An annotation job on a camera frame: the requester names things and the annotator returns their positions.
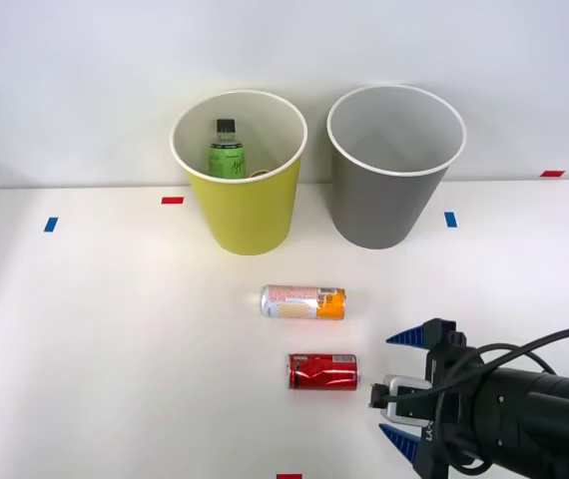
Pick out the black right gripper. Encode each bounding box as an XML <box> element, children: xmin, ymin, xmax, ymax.
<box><xmin>378</xmin><ymin>317</ymin><xmax>490</xmax><ymax>479</ymax></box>

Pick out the red drink can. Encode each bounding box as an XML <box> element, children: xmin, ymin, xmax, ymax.
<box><xmin>285</xmin><ymin>352</ymin><xmax>360</xmax><ymax>391</ymax></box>

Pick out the orange and white drink can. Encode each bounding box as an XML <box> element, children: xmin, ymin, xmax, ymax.
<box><xmin>259</xmin><ymin>283</ymin><xmax>348</xmax><ymax>321</ymax></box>

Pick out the grey plastic waste bin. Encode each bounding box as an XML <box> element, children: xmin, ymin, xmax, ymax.
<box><xmin>326</xmin><ymin>84</ymin><xmax>467</xmax><ymax>250</ymax></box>

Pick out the yellow-green plastic waste bin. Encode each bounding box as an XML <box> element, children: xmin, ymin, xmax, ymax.
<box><xmin>170</xmin><ymin>89</ymin><xmax>309</xmax><ymax>256</ymax></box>

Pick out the green label plastic bottle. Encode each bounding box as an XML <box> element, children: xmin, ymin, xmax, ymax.
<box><xmin>207</xmin><ymin>118</ymin><xmax>246</xmax><ymax>180</ymax></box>

